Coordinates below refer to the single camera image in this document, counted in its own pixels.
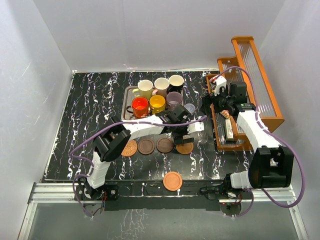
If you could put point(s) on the dark brown wooden coaster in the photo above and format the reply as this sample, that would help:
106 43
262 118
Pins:
146 146

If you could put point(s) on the pink mug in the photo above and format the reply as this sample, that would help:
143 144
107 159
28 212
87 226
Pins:
161 86

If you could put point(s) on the clear jar of paperclips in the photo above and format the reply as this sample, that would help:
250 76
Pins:
190 107

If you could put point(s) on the aluminium frame rail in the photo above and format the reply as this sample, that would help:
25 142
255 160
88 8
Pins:
52 214

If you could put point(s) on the lilac mug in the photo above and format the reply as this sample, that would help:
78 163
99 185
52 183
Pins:
173 99

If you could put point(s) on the light brown wooden coaster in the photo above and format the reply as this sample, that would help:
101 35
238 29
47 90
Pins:
185 148

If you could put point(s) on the white eraser box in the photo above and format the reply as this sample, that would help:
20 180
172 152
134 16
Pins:
229 135

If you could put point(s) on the cream yellow mug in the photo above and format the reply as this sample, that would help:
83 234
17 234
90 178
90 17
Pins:
144 89

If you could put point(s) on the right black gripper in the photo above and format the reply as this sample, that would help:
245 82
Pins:
207 100

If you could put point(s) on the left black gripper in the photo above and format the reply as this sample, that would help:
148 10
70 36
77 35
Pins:
178 138

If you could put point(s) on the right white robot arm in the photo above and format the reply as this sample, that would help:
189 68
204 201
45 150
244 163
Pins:
272 163

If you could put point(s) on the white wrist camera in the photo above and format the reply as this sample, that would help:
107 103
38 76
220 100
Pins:
218 82
197 126

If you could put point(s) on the orange red mug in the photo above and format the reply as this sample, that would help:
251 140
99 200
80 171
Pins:
139 107

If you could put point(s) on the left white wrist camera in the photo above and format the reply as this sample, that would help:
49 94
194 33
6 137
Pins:
197 126

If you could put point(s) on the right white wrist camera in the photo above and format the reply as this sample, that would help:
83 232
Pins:
218 82

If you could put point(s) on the black mug white inside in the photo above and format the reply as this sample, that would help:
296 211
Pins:
176 83

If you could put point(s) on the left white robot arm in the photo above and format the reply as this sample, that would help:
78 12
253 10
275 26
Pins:
109 145

